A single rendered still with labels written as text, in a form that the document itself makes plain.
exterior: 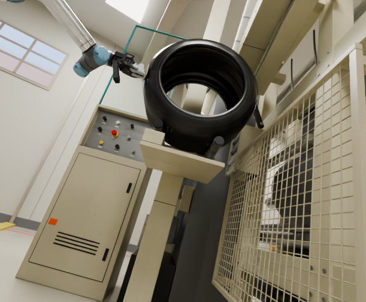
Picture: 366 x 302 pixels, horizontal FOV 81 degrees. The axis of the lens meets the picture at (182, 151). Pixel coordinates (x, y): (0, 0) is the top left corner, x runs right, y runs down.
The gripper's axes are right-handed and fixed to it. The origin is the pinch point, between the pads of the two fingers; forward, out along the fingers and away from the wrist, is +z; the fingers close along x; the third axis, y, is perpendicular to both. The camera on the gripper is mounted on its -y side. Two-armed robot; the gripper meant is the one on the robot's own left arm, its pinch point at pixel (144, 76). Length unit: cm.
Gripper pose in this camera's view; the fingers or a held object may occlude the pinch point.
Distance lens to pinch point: 121.4
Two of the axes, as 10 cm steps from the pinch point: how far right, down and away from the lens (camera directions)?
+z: 9.3, 3.7, -0.4
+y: 3.6, -8.7, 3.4
